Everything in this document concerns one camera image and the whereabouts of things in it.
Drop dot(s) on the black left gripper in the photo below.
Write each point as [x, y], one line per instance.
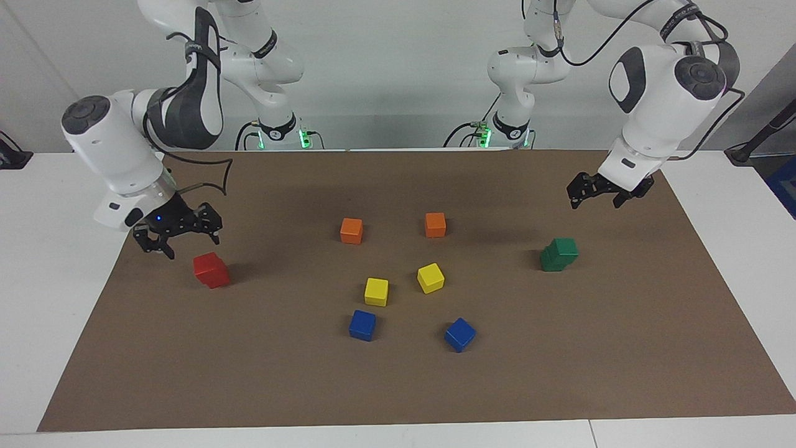
[171, 218]

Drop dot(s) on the yellow wooden cube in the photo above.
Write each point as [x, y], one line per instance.
[430, 277]
[375, 291]

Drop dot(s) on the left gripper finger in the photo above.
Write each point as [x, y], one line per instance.
[578, 186]
[620, 200]

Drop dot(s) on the green lit connector box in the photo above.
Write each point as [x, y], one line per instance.
[482, 132]

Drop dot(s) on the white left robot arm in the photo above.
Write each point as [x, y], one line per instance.
[653, 112]

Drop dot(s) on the green wooden cube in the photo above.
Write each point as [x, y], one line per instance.
[550, 262]
[566, 247]

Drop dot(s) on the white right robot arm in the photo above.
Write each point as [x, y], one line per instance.
[118, 149]

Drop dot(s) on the red wooden cube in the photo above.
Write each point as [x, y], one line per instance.
[219, 281]
[208, 264]

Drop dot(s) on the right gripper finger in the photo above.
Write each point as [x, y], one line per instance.
[213, 221]
[155, 241]

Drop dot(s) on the blue crate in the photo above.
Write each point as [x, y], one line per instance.
[785, 183]

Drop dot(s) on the black desk object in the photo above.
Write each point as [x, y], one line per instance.
[11, 157]

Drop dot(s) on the brown table mat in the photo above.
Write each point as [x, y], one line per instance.
[559, 373]

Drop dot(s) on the black stand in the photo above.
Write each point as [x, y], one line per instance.
[758, 134]

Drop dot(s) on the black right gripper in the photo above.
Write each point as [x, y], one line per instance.
[622, 188]

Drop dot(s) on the orange wooden cube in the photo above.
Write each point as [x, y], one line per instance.
[435, 224]
[351, 230]

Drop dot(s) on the blue wooden cube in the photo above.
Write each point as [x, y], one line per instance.
[362, 325]
[460, 334]

